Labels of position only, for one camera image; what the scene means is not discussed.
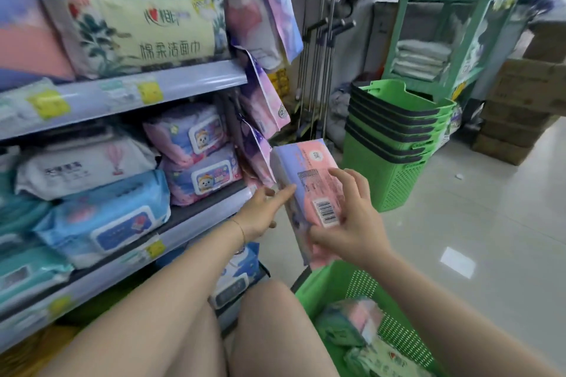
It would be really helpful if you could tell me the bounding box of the white and green tissue packet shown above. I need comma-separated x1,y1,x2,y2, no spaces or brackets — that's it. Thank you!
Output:
344,337,427,377

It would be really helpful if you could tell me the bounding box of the large hanging pink purple packet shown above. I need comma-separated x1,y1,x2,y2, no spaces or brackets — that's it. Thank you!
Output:
223,0,304,71

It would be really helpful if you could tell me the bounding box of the cream floral face towel packet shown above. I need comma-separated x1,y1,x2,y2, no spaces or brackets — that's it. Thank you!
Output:
34,0,231,80

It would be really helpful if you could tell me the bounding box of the light blue wet wipes pack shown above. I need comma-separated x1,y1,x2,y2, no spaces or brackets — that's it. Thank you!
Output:
34,169,172,270

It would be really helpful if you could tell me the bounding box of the grey cloth bundle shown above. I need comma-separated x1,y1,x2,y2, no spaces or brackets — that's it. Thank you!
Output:
326,86,355,148

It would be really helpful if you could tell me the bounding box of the brown cardboard box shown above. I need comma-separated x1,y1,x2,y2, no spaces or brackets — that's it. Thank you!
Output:
479,100,560,148
490,58,566,116
470,133,537,166
522,19,566,65

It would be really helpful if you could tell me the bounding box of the green plastic shopping basket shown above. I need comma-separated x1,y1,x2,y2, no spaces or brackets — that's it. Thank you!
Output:
294,259,448,377

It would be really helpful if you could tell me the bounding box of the person's right hand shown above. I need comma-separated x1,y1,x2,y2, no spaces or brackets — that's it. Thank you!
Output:
309,168,393,270

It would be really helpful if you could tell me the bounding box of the pink and lilac soft packet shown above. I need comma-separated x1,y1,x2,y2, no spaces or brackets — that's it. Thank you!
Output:
0,0,77,87

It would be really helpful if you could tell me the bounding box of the bundle of metal mop poles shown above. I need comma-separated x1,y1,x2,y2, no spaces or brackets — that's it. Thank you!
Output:
294,0,357,145

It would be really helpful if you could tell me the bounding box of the thin gold bracelet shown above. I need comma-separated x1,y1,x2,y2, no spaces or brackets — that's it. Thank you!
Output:
230,219,246,249

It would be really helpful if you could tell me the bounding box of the blue and white wipes pack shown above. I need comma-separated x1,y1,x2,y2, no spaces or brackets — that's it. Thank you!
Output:
207,242,262,310

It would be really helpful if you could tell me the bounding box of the stack of green shopping baskets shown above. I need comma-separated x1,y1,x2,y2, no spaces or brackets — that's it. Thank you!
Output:
342,79,457,213

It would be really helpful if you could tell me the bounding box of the grey metal store shelf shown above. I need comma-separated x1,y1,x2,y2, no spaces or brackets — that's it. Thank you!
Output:
0,59,271,353

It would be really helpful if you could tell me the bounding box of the person's left hand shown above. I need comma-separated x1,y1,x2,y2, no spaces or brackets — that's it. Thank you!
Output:
234,184,297,249

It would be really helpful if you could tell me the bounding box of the person's left forearm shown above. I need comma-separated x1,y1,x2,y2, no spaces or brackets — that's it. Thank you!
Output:
39,219,246,377

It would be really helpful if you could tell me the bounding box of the pink and purple tissue packet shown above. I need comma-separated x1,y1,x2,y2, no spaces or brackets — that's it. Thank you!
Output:
269,138,346,270

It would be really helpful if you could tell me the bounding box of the white wet wipes pack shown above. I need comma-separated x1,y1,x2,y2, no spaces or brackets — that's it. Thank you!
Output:
14,133,159,201

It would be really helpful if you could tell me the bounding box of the person's right forearm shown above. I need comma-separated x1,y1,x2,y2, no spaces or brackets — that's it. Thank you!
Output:
371,249,563,377

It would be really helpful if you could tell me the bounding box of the teal wet wipes pack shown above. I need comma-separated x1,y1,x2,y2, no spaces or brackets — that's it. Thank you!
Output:
0,248,75,312
0,168,55,237

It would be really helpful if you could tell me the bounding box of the green plastic shelf rack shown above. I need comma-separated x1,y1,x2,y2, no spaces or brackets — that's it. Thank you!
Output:
381,0,528,101

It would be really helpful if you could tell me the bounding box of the green wrapped packet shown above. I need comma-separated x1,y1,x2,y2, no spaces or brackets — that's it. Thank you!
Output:
313,301,370,348

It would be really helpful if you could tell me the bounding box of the pink cartoon wet wipes pack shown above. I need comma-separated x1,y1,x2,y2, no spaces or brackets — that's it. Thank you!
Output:
158,144,245,208
143,103,231,166

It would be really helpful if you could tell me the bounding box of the person's right leg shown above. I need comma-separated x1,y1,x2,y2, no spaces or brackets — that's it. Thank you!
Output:
226,280,340,377

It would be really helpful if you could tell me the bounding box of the pink wrapped packet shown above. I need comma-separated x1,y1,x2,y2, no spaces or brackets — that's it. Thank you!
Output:
349,297,386,343

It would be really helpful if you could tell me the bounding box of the yellow packet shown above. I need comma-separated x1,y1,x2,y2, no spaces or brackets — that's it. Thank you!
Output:
0,324,81,377

